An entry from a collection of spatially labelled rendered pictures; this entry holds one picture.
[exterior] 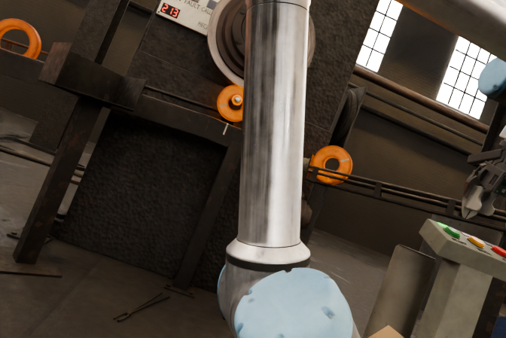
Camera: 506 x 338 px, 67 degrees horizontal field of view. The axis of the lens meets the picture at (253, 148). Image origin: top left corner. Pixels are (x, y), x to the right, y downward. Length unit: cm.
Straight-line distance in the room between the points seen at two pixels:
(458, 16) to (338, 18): 132
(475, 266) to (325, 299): 69
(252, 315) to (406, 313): 77
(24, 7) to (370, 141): 732
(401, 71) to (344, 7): 713
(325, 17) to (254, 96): 136
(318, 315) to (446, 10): 49
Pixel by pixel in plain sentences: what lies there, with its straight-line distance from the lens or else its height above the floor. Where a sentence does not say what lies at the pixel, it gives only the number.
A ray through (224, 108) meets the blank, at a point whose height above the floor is 77.
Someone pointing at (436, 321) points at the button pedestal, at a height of 38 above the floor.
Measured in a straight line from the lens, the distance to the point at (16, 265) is 148.
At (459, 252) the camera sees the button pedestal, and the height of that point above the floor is 56.
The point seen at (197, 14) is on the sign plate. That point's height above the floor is 113.
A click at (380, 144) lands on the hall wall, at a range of 869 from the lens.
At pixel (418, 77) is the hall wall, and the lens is 928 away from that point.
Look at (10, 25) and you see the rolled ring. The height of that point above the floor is 74.
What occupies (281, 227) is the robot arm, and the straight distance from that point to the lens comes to 65.
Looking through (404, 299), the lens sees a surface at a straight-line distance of 125.
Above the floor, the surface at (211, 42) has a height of 100.
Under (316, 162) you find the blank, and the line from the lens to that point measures 158.
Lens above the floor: 55
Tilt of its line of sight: 4 degrees up
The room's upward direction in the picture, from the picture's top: 22 degrees clockwise
